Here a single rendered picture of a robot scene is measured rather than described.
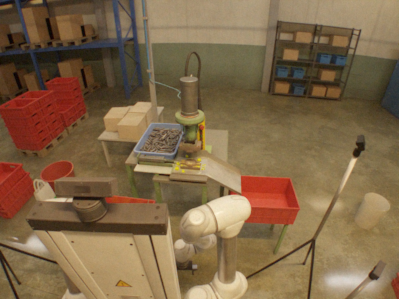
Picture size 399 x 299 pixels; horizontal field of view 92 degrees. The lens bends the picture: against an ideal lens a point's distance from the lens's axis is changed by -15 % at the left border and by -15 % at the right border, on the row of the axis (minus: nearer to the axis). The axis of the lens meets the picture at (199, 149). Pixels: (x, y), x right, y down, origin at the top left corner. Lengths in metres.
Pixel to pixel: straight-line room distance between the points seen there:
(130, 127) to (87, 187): 2.69
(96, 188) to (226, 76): 6.56
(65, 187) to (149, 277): 0.37
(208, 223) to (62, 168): 3.11
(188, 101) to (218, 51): 5.29
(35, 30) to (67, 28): 1.05
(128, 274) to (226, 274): 0.67
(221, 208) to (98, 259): 0.52
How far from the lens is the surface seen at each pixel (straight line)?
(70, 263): 0.75
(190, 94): 1.53
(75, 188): 0.52
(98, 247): 0.64
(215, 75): 6.92
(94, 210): 0.52
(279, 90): 6.77
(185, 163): 1.86
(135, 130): 3.15
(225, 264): 1.22
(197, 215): 0.89
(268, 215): 2.06
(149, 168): 1.92
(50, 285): 2.75
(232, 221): 0.98
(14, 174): 3.58
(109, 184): 0.48
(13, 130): 4.74
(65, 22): 6.86
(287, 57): 6.58
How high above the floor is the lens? 2.17
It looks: 34 degrees down
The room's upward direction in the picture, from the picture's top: straight up
